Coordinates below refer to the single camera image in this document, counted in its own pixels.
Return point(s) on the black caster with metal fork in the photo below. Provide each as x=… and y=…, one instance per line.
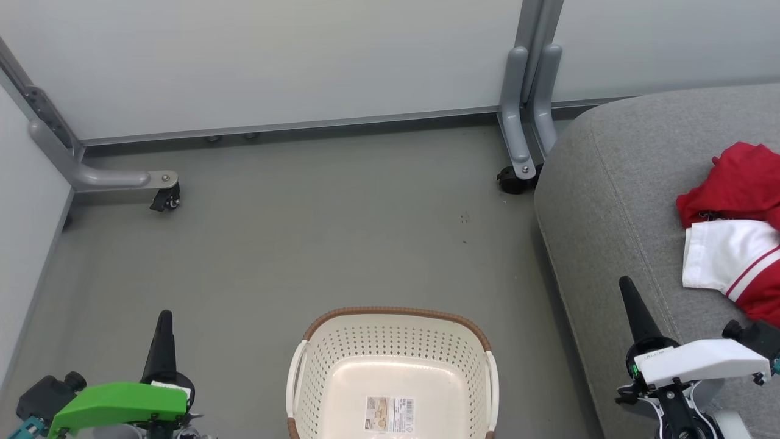
x=166, y=199

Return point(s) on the grey fabric sofa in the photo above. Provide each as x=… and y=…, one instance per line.
x=621, y=213

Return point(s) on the round black caster wheel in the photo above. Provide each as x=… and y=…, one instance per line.
x=515, y=182

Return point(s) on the long grey partition bottom rail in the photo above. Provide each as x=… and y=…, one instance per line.
x=292, y=124

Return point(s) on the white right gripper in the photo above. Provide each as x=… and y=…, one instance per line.
x=701, y=361

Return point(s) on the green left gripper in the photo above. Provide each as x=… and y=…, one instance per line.
x=116, y=402

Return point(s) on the grey partition post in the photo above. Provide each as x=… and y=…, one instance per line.
x=539, y=24

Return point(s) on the grey curved partition foot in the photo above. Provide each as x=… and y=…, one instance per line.
x=544, y=103
x=515, y=116

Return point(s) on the long grey partition foot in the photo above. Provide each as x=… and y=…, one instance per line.
x=103, y=178

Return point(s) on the paper label sticker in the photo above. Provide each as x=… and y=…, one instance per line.
x=390, y=414

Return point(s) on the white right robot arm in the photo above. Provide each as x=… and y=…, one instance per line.
x=688, y=414

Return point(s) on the red and white jersey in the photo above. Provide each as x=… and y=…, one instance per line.
x=743, y=244

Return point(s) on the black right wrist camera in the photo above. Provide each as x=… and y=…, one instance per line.
x=762, y=338

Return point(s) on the short grey partition bottom rail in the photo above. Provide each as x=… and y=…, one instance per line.
x=591, y=102

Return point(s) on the cream perforated laundry basket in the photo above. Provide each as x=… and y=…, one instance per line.
x=396, y=360

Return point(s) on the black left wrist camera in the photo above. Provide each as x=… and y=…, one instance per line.
x=49, y=395

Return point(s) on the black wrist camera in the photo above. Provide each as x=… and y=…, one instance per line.
x=762, y=338
x=49, y=395

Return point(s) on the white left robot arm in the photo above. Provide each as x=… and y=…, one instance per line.
x=109, y=431

